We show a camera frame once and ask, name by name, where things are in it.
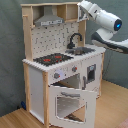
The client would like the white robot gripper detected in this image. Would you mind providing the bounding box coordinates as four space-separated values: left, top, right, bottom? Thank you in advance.
78 0 100 17

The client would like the white toy microwave door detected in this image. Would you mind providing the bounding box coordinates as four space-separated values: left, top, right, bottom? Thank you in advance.
77 8 87 22

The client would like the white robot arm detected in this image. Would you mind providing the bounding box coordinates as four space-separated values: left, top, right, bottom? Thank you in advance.
78 0 128 54

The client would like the white wooden toy kitchen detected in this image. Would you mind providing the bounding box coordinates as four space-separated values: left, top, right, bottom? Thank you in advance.
22 2 105 128

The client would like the black toy faucet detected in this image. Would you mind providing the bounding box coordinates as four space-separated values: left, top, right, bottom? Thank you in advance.
67 33 83 49

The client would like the silver toy sink basin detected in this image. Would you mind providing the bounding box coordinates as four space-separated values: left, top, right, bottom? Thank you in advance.
65 47 95 56

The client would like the grey toy range hood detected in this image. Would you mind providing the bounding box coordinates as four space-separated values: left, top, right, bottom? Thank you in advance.
35 5 64 27

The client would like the white dishwasher cabinet door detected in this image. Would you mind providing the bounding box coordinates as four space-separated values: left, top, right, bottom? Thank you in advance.
81 55 102 93

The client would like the right red stove knob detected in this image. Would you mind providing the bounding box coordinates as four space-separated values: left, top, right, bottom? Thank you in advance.
71 66 79 73

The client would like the red stove knob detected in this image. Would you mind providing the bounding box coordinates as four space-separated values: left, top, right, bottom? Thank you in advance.
71 66 79 73
54 73 60 79

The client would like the black toy stovetop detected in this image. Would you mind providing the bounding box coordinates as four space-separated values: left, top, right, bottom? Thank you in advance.
34 53 71 66

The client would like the left red stove knob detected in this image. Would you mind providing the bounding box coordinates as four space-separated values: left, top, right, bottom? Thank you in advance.
54 73 60 79

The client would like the white toy oven door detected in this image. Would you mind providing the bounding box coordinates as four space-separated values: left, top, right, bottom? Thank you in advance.
49 86 97 128

